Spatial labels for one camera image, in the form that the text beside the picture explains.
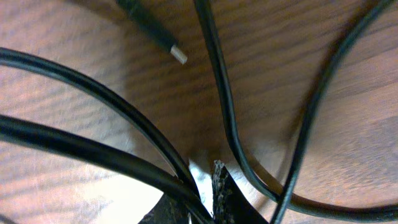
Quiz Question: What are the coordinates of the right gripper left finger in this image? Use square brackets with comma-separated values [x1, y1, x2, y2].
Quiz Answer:
[139, 194, 190, 224]

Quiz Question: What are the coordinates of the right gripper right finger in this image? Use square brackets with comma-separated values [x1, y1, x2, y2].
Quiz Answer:
[211, 161, 268, 224]

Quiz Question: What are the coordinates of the long black cable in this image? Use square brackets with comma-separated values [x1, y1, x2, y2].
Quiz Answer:
[0, 0, 398, 224]

